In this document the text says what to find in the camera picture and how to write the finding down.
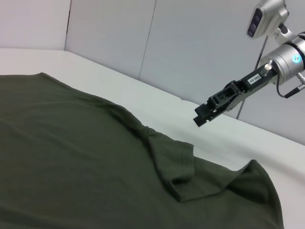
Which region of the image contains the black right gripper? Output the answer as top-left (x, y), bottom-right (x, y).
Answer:
top-left (193, 62), bottom-right (279, 127)

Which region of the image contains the thin grey hanging cable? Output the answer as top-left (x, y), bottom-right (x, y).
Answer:
top-left (235, 35), bottom-right (268, 119)

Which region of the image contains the right wrist cable with connectors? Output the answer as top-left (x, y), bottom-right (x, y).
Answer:
top-left (263, 62), bottom-right (305, 99)

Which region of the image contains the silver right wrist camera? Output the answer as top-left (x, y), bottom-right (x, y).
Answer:
top-left (246, 0), bottom-right (296, 46)

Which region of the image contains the dark green t-shirt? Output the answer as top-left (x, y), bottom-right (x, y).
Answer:
top-left (0, 72), bottom-right (284, 229)

